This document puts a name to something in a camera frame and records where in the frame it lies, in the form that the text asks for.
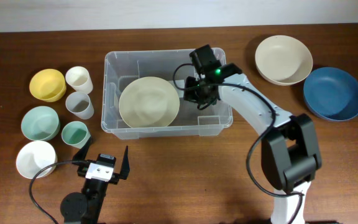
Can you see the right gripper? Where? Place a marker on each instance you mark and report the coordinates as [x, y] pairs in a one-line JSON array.
[[189, 95]]

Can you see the white bowl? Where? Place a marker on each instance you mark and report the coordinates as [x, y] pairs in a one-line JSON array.
[[33, 157]]

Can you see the dark blue bowl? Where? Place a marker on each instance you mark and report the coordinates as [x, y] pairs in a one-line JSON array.
[[331, 94]]

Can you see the mint green cup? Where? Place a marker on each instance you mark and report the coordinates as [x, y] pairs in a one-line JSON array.
[[76, 134]]

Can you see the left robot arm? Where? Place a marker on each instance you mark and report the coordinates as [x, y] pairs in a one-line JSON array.
[[85, 206]]

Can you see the mint green bowl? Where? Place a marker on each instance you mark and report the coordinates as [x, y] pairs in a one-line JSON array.
[[40, 124]]

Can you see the clear plastic storage bin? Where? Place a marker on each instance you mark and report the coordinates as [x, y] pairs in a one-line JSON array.
[[123, 67]]

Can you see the yellow bowl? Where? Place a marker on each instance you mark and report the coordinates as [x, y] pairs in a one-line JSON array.
[[48, 85]]

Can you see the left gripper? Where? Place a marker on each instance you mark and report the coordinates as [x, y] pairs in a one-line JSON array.
[[124, 170]]

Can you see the translucent grey cup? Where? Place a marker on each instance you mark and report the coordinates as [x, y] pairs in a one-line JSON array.
[[79, 104]]

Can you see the white label in bin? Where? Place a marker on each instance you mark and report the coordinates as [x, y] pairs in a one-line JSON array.
[[180, 85]]

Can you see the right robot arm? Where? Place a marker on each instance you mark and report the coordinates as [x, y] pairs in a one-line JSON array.
[[283, 160]]

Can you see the cream cup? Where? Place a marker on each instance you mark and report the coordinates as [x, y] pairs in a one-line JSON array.
[[79, 79]]

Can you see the beige bowl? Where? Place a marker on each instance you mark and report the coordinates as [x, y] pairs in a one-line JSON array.
[[149, 102], [283, 60]]

